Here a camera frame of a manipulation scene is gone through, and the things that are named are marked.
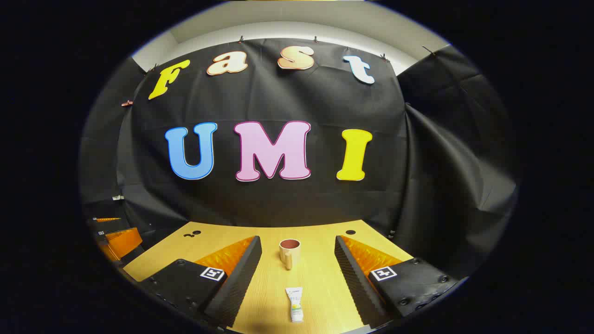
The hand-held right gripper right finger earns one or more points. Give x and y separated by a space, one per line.
355 283

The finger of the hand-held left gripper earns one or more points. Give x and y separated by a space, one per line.
107 219
124 242

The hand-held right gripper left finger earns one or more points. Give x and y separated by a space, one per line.
241 283

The wooden desktop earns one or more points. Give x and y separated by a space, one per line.
315 278

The black backdrop cloth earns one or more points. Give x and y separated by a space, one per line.
287 204

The beige cup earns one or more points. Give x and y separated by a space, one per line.
289 254

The white toothpaste tube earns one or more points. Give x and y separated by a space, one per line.
295 304

